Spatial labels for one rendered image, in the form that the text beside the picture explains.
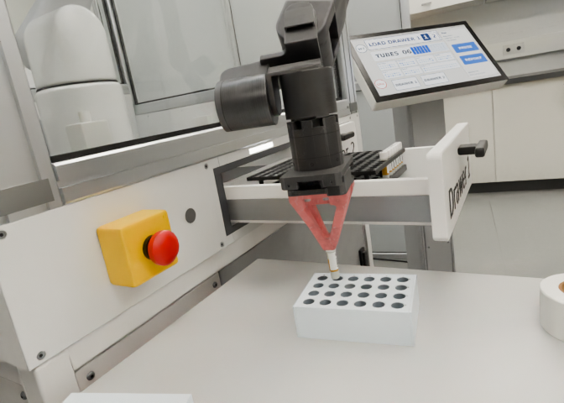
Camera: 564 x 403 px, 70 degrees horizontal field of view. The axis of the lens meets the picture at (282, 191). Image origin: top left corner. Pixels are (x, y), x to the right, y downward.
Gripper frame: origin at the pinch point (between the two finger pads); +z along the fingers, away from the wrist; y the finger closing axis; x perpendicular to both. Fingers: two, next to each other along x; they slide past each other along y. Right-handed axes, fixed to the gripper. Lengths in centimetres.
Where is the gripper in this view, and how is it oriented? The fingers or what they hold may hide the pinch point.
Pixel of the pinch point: (329, 241)
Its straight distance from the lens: 48.5
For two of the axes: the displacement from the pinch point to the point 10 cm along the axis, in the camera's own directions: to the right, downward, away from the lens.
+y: -2.9, 2.6, -9.2
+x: 9.4, -0.8, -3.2
